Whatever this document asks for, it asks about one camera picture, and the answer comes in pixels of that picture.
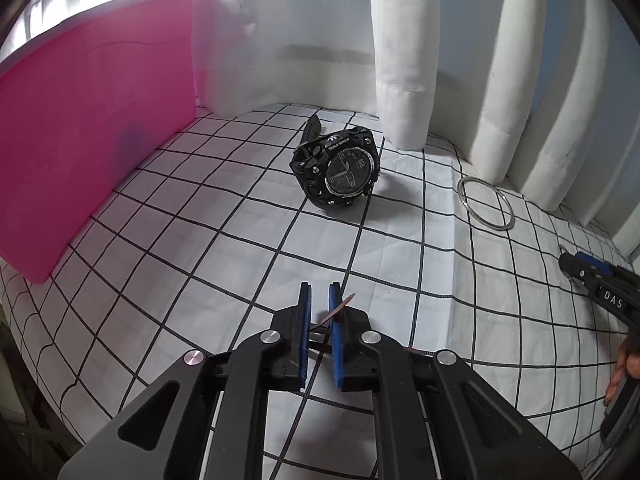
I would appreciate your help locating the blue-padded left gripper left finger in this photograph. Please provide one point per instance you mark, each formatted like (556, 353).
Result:
(205, 416)

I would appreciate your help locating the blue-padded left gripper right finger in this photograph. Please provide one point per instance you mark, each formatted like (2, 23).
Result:
(434, 417)

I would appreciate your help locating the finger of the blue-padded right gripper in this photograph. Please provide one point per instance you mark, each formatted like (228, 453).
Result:
(578, 272)
(592, 262)

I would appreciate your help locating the brown hair clip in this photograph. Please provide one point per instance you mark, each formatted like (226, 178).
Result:
(336, 310)

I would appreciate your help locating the black digital wristwatch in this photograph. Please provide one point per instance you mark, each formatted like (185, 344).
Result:
(334, 169)

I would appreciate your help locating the person's right hand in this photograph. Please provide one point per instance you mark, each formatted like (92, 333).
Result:
(627, 366)

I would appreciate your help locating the large silver bangle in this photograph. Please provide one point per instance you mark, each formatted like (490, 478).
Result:
(486, 204)

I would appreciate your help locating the white curtain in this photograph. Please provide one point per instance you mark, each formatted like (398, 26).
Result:
(544, 93)

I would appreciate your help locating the white grid tablecloth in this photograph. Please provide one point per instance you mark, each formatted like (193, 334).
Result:
(210, 235)

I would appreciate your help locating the pink plastic tub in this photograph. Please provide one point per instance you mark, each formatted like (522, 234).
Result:
(81, 105)

